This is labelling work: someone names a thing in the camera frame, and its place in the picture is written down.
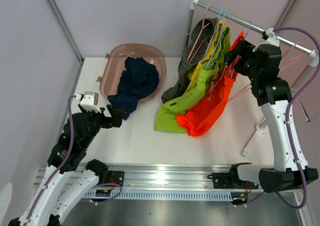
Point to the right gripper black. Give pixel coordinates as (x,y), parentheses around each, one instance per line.
(244,50)

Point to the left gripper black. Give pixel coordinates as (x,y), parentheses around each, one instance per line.
(116,116)

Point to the navy blue shorts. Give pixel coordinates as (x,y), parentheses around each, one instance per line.
(138,81)

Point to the lime green shorts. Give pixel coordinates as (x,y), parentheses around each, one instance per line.
(166,118)

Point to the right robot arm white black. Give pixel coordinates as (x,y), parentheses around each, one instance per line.
(290,169)

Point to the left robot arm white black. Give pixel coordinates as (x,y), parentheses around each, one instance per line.
(50,206)

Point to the pink hanger olive shorts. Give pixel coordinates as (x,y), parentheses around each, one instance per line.
(203,25)

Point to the olive grey shorts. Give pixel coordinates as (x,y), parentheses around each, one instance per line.
(184,66)

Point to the pink translucent plastic basin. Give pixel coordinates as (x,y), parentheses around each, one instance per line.
(115,66)

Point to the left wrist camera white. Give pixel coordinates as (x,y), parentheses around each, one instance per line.
(87,102)

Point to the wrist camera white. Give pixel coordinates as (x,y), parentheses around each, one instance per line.
(87,102)
(269,38)

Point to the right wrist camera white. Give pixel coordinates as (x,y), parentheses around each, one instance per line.
(269,38)

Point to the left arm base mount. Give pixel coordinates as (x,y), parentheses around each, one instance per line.
(113,176)

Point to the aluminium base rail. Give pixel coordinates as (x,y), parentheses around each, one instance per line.
(162,182)

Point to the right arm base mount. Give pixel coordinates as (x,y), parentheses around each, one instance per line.
(224,180)

